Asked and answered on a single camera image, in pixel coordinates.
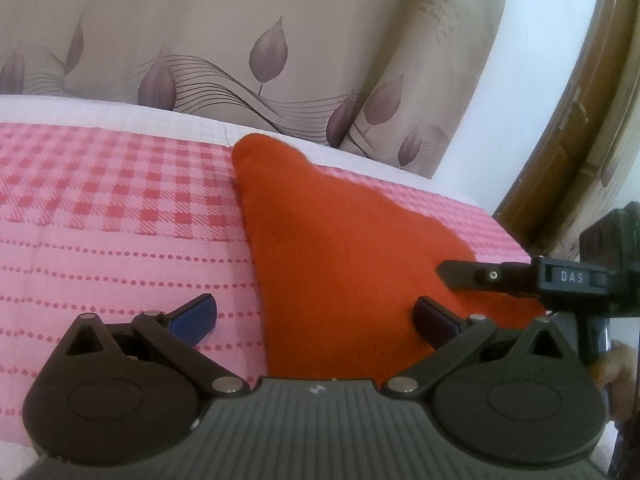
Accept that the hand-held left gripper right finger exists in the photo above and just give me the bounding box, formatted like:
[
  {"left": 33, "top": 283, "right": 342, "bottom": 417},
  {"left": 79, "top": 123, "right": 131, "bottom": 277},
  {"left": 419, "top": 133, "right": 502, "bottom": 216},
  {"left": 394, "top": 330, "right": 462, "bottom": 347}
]
[{"left": 382, "top": 296, "right": 574, "bottom": 399}]

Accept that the beige leaf print curtain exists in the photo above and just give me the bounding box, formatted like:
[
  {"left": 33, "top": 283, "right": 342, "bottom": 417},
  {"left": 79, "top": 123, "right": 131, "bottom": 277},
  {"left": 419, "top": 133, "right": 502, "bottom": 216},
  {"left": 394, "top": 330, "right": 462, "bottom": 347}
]
[{"left": 0, "top": 0, "right": 517, "bottom": 180}]

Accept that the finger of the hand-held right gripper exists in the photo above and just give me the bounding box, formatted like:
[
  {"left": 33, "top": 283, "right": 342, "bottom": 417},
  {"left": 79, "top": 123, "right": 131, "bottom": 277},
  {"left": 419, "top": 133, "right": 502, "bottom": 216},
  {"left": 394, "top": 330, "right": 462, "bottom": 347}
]
[{"left": 436, "top": 259, "right": 543, "bottom": 302}]

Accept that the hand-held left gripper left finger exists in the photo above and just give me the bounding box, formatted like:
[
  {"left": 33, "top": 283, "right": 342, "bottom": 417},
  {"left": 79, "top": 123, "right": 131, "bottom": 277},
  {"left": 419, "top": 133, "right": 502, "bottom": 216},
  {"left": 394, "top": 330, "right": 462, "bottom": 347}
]
[{"left": 64, "top": 294, "right": 246, "bottom": 397}]

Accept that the orange small garment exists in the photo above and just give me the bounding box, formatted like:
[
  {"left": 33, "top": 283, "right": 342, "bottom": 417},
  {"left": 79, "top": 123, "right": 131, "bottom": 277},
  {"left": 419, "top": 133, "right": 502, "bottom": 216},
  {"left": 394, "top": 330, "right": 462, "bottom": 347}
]
[{"left": 231, "top": 133, "right": 547, "bottom": 380}]

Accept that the brown wooden door frame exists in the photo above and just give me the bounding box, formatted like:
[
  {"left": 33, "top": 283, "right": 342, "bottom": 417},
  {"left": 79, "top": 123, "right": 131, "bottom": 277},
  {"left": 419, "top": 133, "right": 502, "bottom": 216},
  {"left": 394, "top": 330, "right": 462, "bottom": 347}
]
[{"left": 492, "top": 0, "right": 640, "bottom": 262}]

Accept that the pink checked blanket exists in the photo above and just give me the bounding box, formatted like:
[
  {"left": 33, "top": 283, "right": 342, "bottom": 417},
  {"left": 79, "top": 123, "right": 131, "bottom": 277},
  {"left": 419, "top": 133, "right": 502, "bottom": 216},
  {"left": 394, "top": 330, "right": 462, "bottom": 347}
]
[{"left": 0, "top": 121, "right": 534, "bottom": 450}]

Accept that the person's right hand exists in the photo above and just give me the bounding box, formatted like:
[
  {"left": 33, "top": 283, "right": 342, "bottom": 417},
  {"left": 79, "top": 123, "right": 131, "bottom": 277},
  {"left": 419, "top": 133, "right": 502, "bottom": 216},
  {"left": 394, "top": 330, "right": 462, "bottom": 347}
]
[{"left": 590, "top": 340, "right": 640, "bottom": 427}]

